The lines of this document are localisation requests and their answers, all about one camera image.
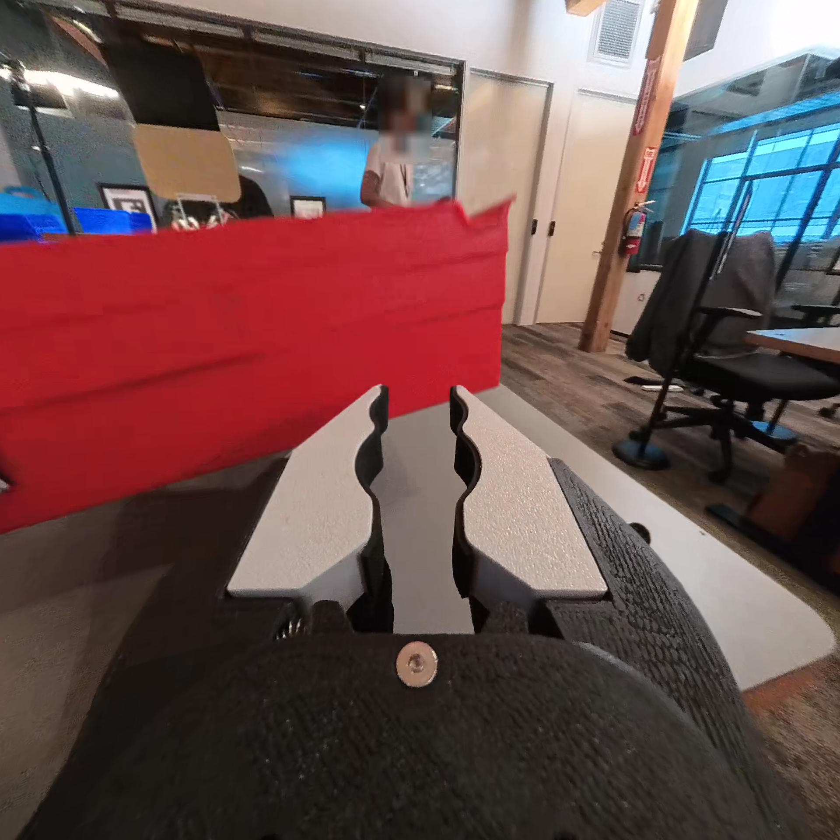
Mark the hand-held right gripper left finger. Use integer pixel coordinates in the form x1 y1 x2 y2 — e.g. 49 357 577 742
226 385 395 632

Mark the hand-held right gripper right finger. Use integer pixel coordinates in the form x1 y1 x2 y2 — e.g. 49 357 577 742
449 385 609 616

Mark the large red plastic bin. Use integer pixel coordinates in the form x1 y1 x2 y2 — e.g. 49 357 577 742
0 196 514 536

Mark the black office chair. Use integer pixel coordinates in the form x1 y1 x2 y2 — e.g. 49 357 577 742
612 230 840 484

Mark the dark grey jacket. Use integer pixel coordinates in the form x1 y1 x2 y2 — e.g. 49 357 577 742
625 230 778 382

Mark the brown cardboard box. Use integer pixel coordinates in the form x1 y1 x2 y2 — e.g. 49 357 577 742
748 445 840 559

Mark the red fire extinguisher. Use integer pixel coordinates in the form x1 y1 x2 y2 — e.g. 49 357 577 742
619 199 657 257

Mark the white door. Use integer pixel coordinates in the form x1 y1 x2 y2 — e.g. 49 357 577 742
457 68 553 326
533 88 639 324

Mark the wooden desk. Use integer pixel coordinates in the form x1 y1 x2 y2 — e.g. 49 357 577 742
744 325 840 366

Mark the stack of blue plastic bins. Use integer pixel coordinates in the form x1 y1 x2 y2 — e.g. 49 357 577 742
0 186 156 242

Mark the large paned window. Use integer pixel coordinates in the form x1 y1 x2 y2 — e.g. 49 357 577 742
681 121 840 265

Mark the black tripod light stand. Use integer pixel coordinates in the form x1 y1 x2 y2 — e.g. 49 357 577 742
0 59 74 235

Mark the wooden support post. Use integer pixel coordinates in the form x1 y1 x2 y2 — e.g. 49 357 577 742
577 0 698 353

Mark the white wall vent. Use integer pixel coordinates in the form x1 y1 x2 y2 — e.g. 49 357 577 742
587 0 648 64

